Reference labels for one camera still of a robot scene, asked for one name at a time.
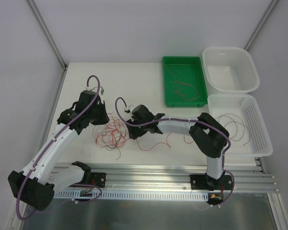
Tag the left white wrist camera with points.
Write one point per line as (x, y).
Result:
(100, 91)

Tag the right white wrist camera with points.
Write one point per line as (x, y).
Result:
(128, 110)

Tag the left aluminium corner post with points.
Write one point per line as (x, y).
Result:
(40, 21)

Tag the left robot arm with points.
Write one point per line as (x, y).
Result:
(34, 184)

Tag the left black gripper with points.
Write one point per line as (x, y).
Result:
(101, 115)

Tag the right aluminium corner post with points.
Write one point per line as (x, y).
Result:
(261, 23)

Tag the white perforated basket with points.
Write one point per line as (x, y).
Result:
(240, 115)

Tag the white plastic tub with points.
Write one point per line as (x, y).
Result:
(229, 70)

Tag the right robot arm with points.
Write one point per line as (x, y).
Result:
(210, 137)

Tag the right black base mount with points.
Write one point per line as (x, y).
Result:
(205, 182)

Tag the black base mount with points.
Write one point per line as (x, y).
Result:
(205, 182)
(98, 179)

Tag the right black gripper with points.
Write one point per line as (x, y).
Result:
(133, 129)

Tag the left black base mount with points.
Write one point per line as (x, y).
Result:
(98, 179)

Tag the white slotted cable duct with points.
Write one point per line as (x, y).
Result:
(133, 195)

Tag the green plastic tray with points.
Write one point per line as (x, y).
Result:
(184, 84)

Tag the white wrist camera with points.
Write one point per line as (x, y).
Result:
(128, 110)
(100, 91)

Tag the aluminium corner post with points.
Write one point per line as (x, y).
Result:
(261, 23)
(40, 21)

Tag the aluminium rail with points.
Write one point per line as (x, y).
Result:
(248, 179)

